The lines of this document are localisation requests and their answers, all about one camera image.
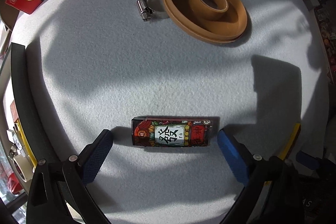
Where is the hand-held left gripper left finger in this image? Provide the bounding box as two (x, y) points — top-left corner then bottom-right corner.
(26, 129), (114, 224)

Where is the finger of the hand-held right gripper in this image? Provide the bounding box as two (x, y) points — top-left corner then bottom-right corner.
(298, 151), (324, 170)

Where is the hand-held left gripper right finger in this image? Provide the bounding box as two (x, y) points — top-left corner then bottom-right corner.
(217, 128), (302, 224)

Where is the black and yellow blade case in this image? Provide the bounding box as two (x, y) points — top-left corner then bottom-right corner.
(278, 123), (301, 159)

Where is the colourful mahjong-print small box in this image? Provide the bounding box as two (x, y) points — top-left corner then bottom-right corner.
(131, 116), (212, 148)

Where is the long yellow blade case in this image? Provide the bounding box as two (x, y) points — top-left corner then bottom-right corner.
(16, 119), (38, 168)

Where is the metal clamp with red packet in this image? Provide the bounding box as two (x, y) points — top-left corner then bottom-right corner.
(7, 144), (19, 161)

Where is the white tape roll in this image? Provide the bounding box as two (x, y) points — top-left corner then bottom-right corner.
(13, 154), (34, 182)

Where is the small red packet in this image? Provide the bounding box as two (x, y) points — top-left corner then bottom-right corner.
(10, 101), (19, 121)

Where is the brown round ring dish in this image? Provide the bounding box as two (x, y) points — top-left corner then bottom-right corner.
(162, 0), (248, 45)

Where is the steel hose clamp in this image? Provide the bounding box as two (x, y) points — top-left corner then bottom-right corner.
(136, 0), (168, 22)

